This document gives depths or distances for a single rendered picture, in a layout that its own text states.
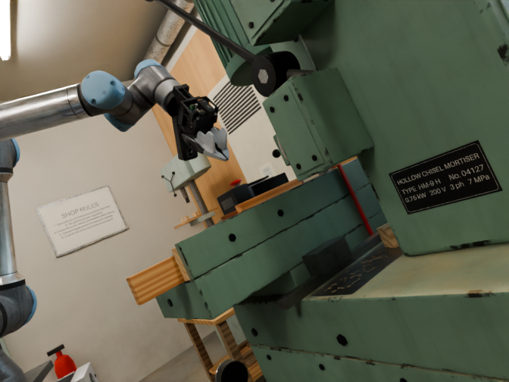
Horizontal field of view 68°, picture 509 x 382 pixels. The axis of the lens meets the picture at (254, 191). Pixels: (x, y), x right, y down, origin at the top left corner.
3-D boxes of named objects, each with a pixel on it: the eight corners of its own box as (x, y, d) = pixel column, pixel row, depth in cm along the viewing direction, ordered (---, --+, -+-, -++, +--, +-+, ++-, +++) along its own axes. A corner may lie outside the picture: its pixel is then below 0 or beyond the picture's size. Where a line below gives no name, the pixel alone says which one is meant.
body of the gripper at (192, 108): (193, 116, 81) (164, 86, 86) (188, 147, 87) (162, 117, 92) (221, 109, 85) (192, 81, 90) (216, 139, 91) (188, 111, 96)
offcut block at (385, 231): (405, 236, 64) (396, 217, 64) (416, 237, 60) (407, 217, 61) (385, 247, 63) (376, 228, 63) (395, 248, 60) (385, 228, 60)
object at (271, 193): (307, 209, 81) (293, 180, 81) (313, 207, 79) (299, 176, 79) (250, 239, 72) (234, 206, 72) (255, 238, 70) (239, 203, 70)
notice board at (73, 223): (128, 229, 352) (108, 184, 354) (129, 228, 351) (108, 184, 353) (56, 258, 315) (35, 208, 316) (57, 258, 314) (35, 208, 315)
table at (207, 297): (337, 211, 110) (328, 192, 110) (429, 180, 85) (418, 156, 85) (148, 318, 75) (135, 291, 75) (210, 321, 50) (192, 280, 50)
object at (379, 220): (355, 223, 99) (348, 210, 99) (426, 205, 82) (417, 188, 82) (237, 298, 76) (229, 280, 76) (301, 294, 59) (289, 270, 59)
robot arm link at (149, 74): (142, 90, 102) (164, 69, 102) (162, 113, 97) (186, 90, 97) (124, 73, 95) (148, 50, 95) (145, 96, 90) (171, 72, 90)
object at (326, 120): (338, 163, 56) (304, 91, 56) (375, 146, 50) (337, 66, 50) (295, 183, 50) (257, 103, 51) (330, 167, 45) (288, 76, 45)
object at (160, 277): (365, 182, 82) (357, 165, 82) (373, 180, 80) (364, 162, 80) (137, 305, 51) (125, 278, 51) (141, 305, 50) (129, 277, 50)
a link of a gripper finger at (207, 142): (219, 147, 78) (195, 122, 82) (214, 167, 82) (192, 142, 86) (231, 143, 80) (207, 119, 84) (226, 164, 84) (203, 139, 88)
